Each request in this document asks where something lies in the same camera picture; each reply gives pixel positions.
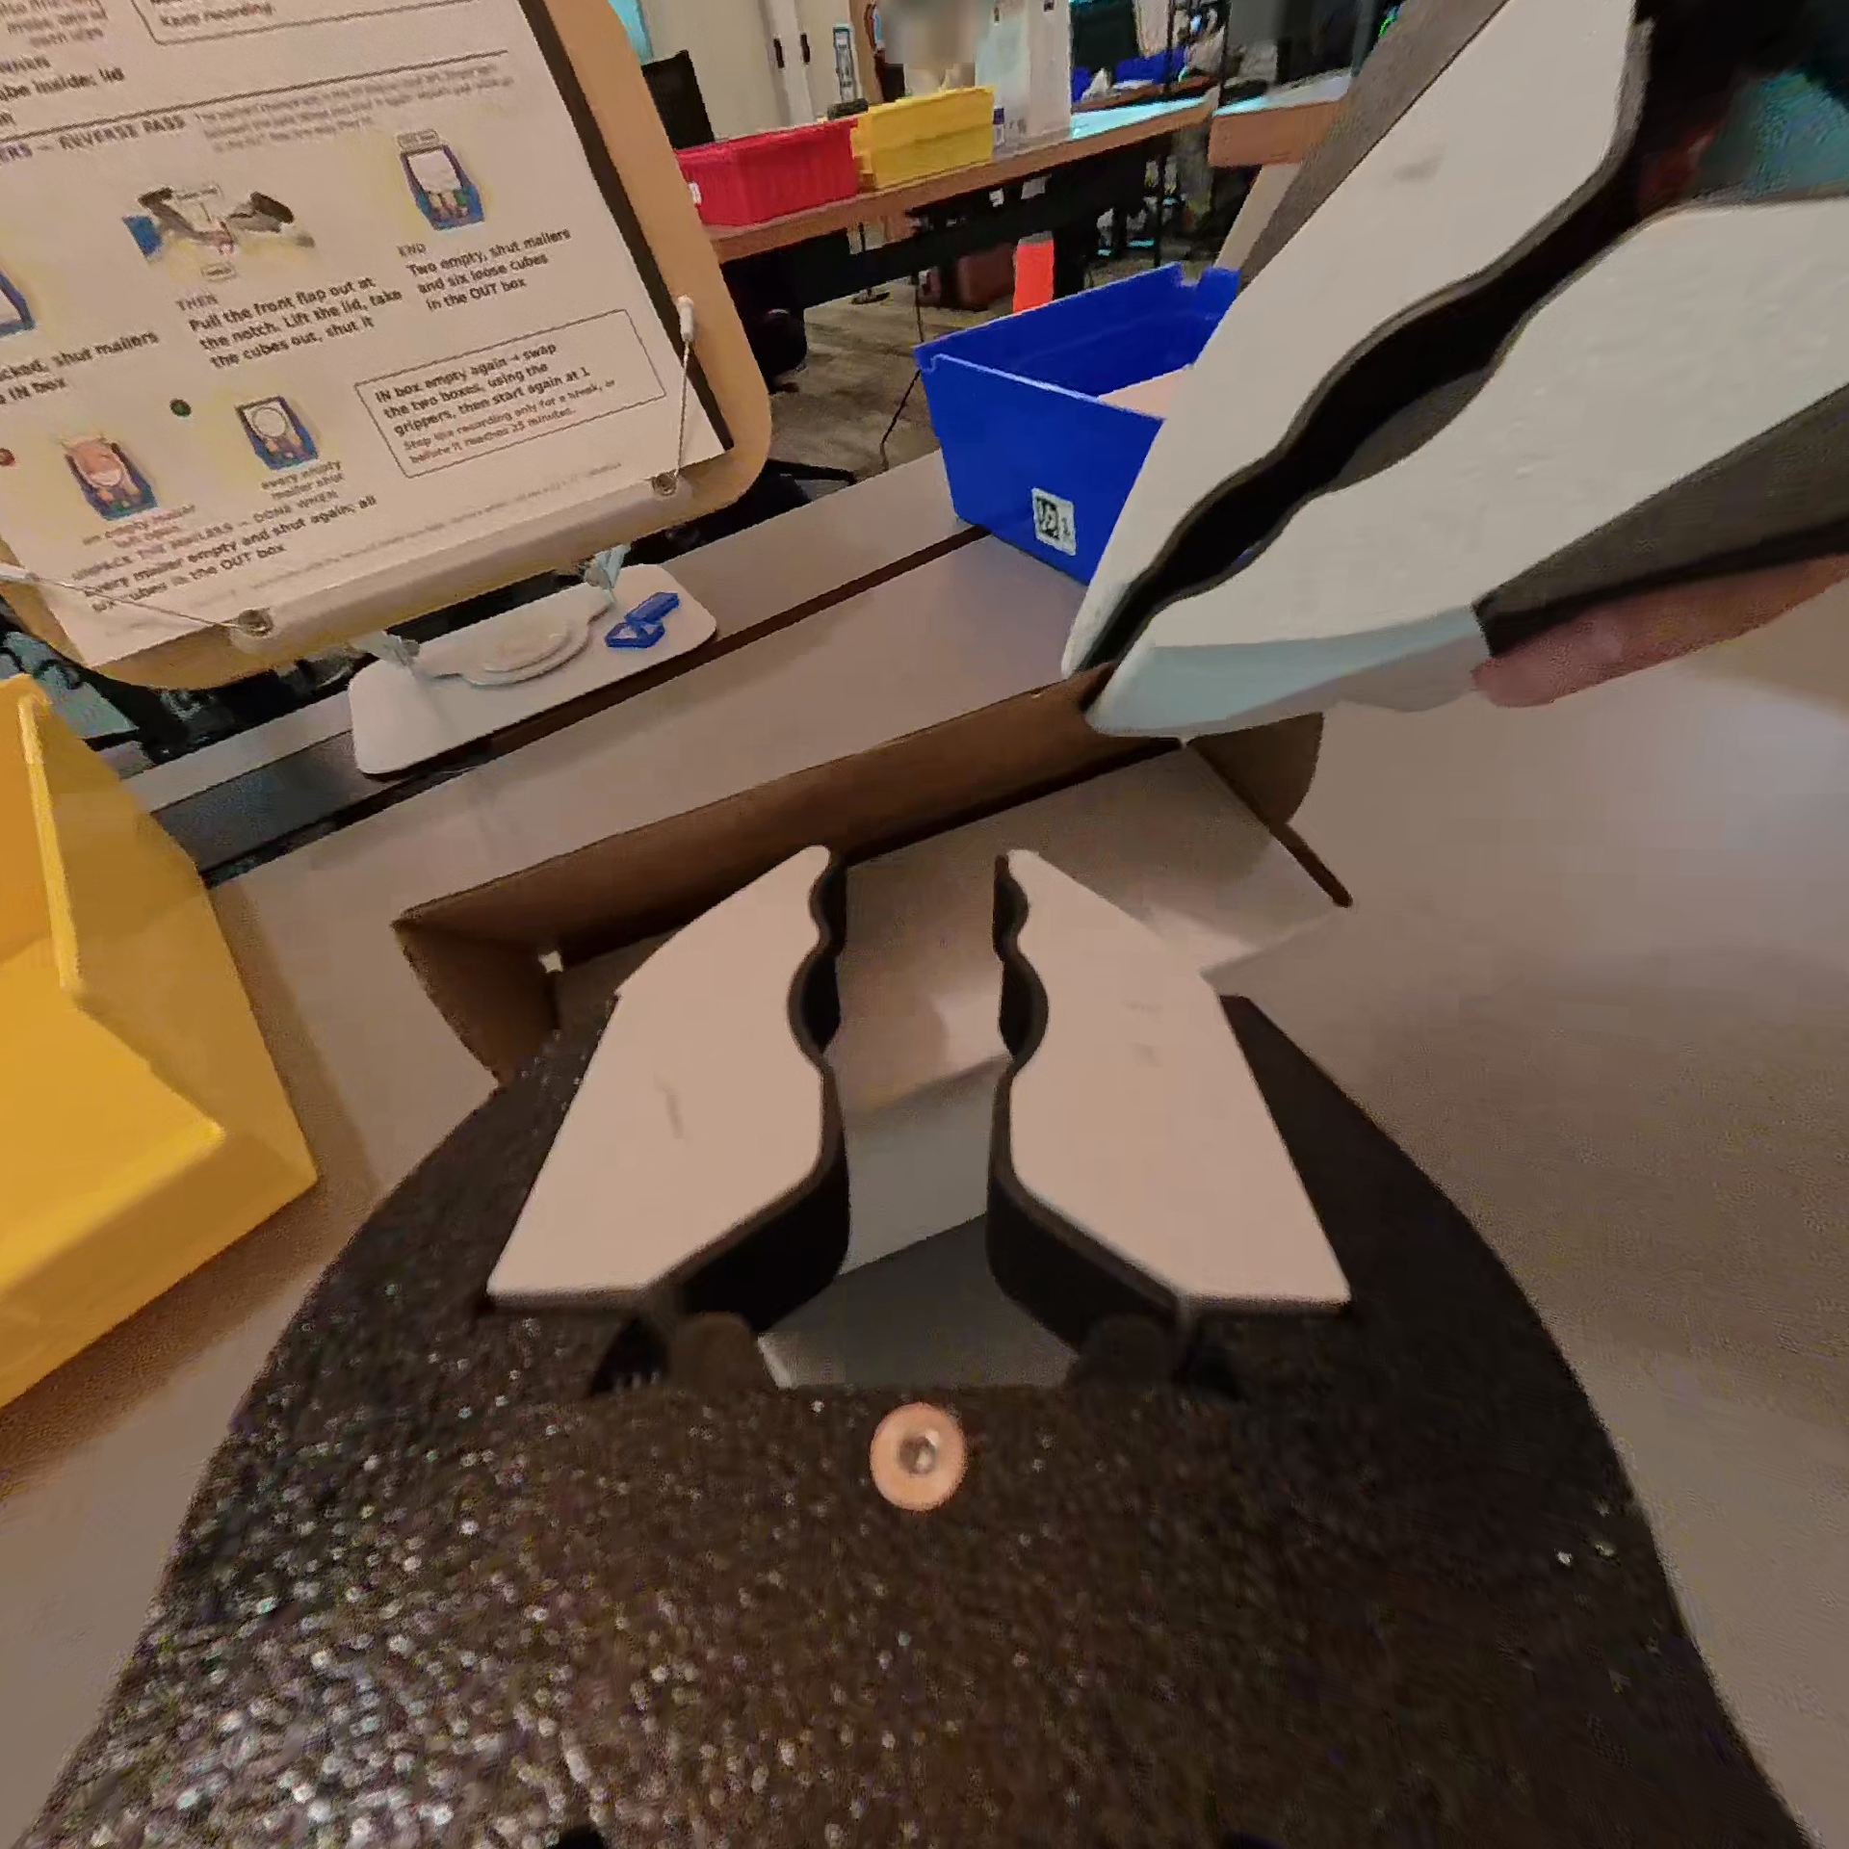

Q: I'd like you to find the small yellow plastic bin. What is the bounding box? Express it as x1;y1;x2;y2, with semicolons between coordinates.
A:
851;87;999;190

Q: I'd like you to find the thin elastic cord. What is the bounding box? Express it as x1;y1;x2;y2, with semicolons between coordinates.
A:
649;296;702;500
0;565;277;642

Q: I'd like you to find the blue plastic bin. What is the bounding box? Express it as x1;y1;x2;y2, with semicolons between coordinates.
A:
912;264;1245;588

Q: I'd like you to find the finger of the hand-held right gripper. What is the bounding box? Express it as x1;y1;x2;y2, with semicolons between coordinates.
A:
1065;0;1655;680
1080;185;1849;742

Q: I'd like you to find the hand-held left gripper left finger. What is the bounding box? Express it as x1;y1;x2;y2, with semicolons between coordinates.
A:
486;848;854;1346

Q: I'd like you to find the white oval puck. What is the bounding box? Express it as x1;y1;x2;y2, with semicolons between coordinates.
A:
461;621;591;683

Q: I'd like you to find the white printed carton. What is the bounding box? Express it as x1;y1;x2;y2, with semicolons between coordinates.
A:
979;0;1075;155

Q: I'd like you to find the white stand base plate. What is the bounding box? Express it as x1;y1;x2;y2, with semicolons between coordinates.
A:
346;565;719;778

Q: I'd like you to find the person's right hand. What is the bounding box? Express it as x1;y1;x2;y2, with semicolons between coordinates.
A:
1470;553;1849;710

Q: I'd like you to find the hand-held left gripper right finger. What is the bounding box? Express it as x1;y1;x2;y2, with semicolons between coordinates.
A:
987;849;1356;1373

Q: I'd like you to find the long table with brown edge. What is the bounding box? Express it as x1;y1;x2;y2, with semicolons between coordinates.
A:
709;74;1351;263

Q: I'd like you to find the red plastic bin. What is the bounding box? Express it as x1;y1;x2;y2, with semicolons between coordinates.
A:
676;119;864;231

